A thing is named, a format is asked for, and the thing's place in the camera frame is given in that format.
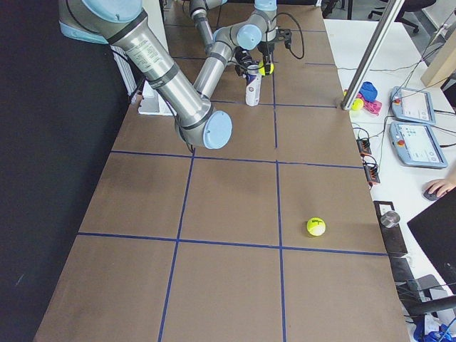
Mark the aluminium frame post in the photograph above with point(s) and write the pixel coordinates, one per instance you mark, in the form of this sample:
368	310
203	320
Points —
391	11

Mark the orange black connector box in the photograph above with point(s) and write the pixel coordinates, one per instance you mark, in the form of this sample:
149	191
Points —
364	146

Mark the yellow spare tennis ball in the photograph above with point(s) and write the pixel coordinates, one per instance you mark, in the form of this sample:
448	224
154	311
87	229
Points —
358	104

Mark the black computer mouse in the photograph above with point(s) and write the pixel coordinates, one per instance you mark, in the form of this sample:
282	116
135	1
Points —
434	195

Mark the small metal cup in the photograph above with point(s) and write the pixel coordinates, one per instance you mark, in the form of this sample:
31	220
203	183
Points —
389	219

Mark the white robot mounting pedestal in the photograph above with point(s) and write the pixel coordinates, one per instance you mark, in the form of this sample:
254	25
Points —
149	100

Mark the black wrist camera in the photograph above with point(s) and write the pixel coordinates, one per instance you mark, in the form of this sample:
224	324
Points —
285	36

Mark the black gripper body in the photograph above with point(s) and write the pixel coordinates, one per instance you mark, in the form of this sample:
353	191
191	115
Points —
265	49
242	58

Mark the person's hand on mouse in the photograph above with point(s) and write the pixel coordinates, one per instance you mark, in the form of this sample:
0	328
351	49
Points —
440	187

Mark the blue cloth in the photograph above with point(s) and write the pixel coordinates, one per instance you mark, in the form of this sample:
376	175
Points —
368	91

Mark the teach pendant farther from post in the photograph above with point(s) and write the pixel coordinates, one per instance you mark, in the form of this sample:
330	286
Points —
416	145

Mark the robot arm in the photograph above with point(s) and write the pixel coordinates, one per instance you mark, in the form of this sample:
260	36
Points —
225	50
124	24

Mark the black monitor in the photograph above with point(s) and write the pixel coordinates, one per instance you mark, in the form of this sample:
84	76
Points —
434	231

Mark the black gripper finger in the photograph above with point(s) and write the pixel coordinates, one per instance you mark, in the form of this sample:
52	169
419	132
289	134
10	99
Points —
240	71
264	66
271	62

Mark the teach pendant nearer post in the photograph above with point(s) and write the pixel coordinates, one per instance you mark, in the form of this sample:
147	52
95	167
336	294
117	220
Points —
412	105

